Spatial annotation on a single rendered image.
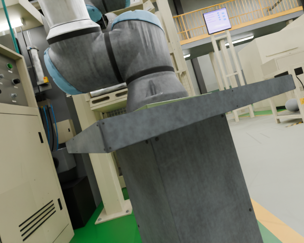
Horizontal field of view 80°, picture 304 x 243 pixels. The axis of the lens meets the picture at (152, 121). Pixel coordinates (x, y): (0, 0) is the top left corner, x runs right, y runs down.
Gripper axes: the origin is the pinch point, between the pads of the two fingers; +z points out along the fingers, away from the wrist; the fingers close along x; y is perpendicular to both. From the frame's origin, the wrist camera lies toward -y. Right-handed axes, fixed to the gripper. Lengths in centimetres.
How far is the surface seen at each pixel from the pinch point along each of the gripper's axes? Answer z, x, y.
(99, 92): 18.1, 17.9, -32.3
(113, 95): 16.4, 8.4, -37.5
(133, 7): 45, -26, 46
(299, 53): 316, -393, 33
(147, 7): 55, -40, 50
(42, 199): -2, 59, -90
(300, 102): 136, -207, -80
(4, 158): -22, 59, -65
